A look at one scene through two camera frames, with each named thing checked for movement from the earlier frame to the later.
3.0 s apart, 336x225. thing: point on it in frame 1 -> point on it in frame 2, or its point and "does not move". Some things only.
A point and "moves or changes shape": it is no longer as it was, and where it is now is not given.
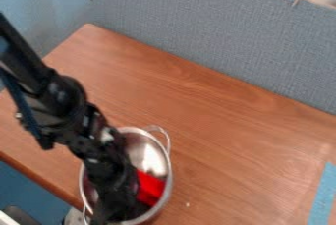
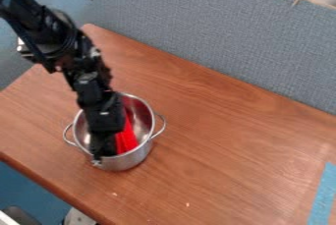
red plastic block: [149, 188] -> [125, 140]
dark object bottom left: [20, 215] does not move
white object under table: [73, 217] does not move
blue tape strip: [324, 203] does not move
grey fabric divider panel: [228, 24] does not move
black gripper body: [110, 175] -> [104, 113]
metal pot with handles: [148, 146] moves or changes shape
